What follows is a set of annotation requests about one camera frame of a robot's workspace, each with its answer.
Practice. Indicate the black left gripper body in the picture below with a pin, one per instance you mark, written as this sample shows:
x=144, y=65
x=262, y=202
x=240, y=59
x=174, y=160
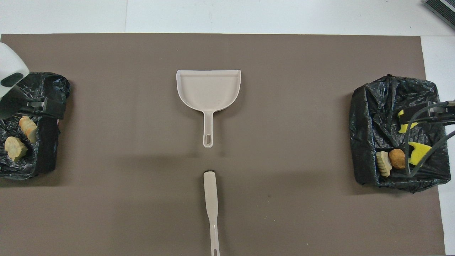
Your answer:
x=10, y=106

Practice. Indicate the striped croissant piece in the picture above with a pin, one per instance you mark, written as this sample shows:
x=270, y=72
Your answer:
x=28, y=128

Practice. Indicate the yellow sponge piece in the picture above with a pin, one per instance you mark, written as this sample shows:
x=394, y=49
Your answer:
x=417, y=151
x=401, y=128

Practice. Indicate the pale bread piece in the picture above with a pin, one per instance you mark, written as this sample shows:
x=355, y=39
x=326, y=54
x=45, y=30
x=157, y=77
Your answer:
x=15, y=148

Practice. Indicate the brown bread nugget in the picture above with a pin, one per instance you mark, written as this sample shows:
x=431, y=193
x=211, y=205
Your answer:
x=397, y=159

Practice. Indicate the striped bread roll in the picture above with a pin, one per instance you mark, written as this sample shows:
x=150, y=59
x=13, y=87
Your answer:
x=384, y=164

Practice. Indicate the beige plastic dustpan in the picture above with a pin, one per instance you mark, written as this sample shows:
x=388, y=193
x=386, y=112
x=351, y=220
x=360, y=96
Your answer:
x=209, y=89

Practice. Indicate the beige brush black bristles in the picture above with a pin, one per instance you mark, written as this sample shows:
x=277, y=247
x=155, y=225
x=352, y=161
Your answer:
x=210, y=199

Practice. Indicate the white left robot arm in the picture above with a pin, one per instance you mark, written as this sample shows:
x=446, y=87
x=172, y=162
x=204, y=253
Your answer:
x=9, y=67

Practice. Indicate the bin with black bag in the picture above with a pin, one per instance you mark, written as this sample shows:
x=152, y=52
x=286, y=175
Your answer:
x=373, y=135
x=46, y=149

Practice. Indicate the dark ribbed panel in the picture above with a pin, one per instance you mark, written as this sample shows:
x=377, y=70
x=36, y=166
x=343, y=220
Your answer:
x=442, y=10

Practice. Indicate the brown table mat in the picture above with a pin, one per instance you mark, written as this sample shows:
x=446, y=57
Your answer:
x=284, y=71

